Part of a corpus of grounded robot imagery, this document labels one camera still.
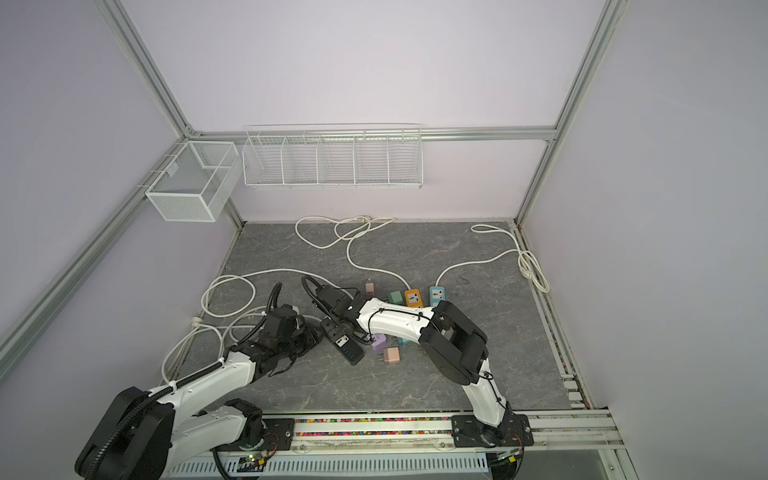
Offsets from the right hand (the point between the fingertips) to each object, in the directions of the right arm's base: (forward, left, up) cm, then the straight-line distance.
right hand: (335, 326), depth 88 cm
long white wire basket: (+49, +4, +26) cm, 56 cm away
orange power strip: (+11, -24, -2) cm, 26 cm away
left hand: (-3, +3, -1) cm, 4 cm away
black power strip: (-5, -3, -2) cm, 6 cm away
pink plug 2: (+14, -9, -1) cm, 17 cm away
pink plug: (-8, -17, -2) cm, 19 cm away
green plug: (+11, -18, -2) cm, 21 cm away
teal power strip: (+12, -32, -2) cm, 34 cm away
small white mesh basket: (+41, +48, +21) cm, 67 cm away
